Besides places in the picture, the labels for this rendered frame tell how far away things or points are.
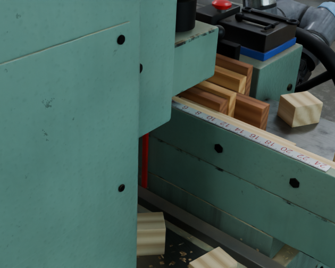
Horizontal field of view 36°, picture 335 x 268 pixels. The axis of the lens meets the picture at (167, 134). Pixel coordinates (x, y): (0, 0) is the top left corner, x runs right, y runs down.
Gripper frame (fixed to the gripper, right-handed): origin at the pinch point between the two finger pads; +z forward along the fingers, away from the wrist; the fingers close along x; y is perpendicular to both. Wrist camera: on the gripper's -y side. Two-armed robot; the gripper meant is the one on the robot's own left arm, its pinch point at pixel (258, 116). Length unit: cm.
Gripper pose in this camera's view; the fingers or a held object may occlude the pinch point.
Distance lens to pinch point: 114.6
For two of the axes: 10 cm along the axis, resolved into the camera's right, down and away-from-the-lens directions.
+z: -5.7, 7.6, -3.1
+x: -7.7, -3.6, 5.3
